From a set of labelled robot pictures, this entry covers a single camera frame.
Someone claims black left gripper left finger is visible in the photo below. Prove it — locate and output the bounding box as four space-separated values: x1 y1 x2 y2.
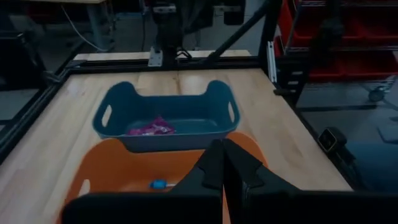
61 139 224 224

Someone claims teal plastic bin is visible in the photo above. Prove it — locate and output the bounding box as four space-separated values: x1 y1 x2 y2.
92 80 241 153

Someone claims red cart bin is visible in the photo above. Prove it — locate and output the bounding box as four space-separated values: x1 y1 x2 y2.
273 37 398 82
277 0 398 47

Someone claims metal wheeled cart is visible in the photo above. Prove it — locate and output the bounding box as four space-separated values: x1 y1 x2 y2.
273 0 398 103

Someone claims purple Skittles bag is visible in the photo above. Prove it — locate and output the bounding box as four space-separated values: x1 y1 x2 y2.
127 116 176 136

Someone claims black frame bracket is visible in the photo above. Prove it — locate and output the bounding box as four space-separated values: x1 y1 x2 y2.
317 126 348 153

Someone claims silver mounting plate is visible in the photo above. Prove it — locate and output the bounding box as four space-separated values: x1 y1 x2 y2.
148 46 164 68

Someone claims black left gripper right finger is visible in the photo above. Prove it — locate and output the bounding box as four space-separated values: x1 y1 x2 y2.
223 139 398 224

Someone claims blue lollipop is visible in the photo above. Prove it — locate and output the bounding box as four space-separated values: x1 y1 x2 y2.
149 179 177 190

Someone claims orange plastic bin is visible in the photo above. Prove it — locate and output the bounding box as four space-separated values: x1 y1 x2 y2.
55 131 269 224

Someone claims thin white cable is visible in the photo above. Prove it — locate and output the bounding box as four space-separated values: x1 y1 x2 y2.
60 4 109 53

